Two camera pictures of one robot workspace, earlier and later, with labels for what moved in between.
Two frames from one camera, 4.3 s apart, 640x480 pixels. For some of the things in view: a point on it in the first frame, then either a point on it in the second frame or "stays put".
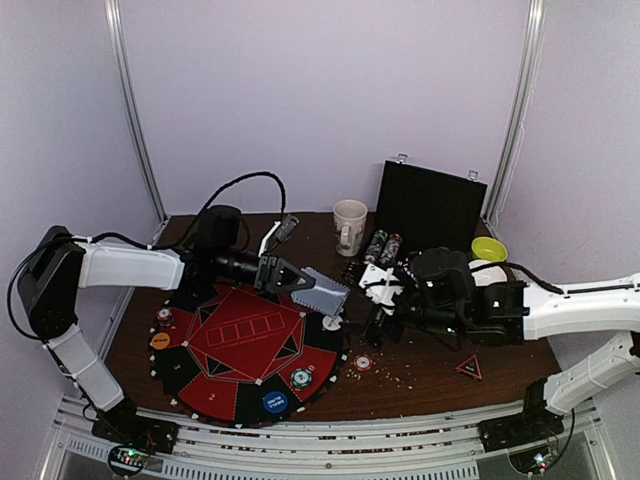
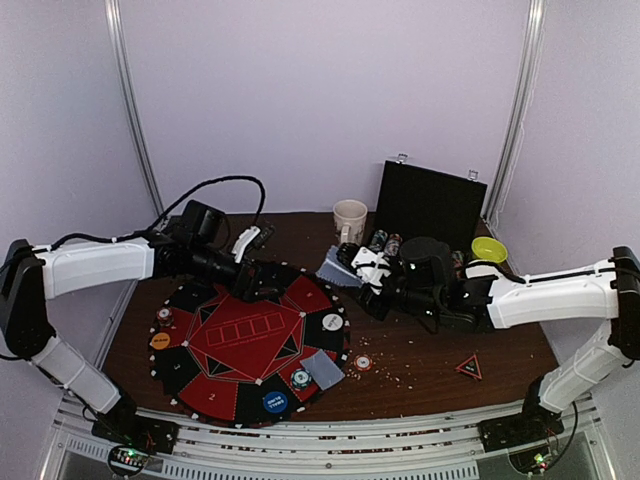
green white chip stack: [301, 379] stays put
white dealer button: [331, 322] stays put
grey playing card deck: [326, 295] to [334, 271]
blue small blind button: [275, 402] stays put
